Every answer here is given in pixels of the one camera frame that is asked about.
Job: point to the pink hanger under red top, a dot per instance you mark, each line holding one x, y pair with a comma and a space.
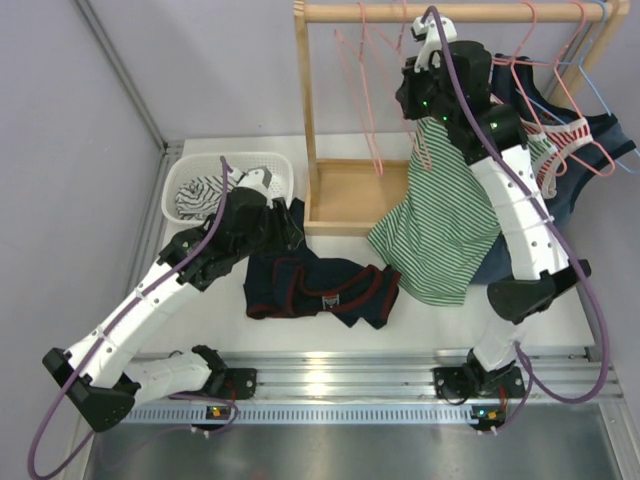
547, 13

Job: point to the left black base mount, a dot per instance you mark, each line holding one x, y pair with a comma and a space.
233, 384

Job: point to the red striped tank top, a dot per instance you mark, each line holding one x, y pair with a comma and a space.
550, 146

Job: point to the blue hanger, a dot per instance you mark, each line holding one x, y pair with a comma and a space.
597, 62

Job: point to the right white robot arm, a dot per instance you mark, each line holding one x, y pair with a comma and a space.
500, 160

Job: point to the aluminium rail frame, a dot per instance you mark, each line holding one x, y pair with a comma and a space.
318, 358

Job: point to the navy maroon tank top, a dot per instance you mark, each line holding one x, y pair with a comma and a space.
298, 283

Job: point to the white plastic basket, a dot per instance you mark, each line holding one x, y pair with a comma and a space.
208, 164

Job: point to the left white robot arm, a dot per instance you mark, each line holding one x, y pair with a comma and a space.
99, 374

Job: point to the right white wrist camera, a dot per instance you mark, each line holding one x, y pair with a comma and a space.
427, 32

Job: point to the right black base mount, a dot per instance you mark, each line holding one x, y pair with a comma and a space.
456, 384

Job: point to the slotted grey cable duct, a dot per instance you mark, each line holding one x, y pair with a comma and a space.
316, 414

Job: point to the green striped tank top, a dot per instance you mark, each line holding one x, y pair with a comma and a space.
444, 236

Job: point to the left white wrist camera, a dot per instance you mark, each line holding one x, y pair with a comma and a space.
258, 179

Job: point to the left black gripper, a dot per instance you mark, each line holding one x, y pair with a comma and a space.
279, 223

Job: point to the pink hanger under green top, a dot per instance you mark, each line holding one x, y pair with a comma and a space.
555, 165

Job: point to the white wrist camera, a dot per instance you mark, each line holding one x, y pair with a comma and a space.
258, 179
427, 32

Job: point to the wooden clothes rack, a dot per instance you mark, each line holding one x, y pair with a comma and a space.
346, 196

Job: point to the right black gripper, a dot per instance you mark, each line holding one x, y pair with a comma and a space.
415, 77

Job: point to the black white striped shirt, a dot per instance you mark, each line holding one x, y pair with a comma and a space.
198, 198

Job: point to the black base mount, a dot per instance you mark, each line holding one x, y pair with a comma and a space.
456, 384
233, 384

